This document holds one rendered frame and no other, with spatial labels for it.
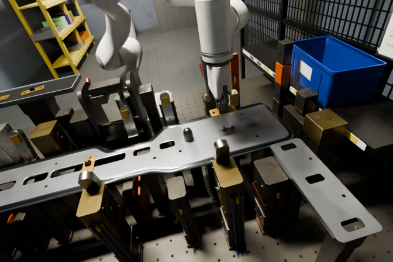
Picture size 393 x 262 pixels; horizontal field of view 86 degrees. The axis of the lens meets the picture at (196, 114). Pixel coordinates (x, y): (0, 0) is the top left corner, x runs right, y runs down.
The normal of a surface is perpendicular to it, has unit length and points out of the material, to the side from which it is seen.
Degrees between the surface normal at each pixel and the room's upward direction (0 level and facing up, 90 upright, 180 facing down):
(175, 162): 0
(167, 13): 90
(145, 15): 90
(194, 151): 0
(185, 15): 90
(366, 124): 0
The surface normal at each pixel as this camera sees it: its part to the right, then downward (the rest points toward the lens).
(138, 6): 0.18, 0.55
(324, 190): -0.15, -0.80
